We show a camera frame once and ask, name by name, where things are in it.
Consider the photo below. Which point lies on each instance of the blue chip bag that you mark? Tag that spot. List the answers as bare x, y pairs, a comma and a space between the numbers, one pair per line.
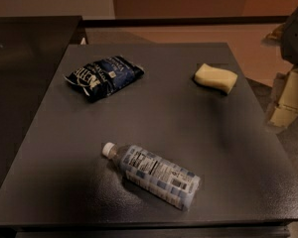
102, 78

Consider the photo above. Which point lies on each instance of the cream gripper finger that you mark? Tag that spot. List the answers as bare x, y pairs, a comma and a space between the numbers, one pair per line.
283, 109

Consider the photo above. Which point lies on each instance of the plastic water bottle blue label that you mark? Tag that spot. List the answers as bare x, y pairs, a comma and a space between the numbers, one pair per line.
164, 179

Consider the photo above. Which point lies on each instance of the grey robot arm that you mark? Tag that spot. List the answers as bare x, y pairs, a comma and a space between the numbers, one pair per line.
289, 41

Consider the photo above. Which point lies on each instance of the dark side table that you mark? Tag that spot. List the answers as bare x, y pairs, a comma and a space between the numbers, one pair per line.
31, 49

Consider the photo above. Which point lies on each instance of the yellow sponge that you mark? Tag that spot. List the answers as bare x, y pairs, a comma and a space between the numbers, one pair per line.
217, 78

